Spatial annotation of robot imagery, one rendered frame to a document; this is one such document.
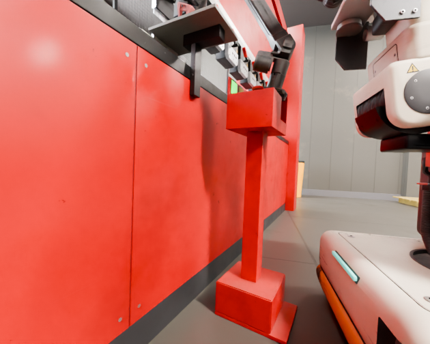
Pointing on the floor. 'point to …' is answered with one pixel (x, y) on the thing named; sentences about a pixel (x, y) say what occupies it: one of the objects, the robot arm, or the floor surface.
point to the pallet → (408, 201)
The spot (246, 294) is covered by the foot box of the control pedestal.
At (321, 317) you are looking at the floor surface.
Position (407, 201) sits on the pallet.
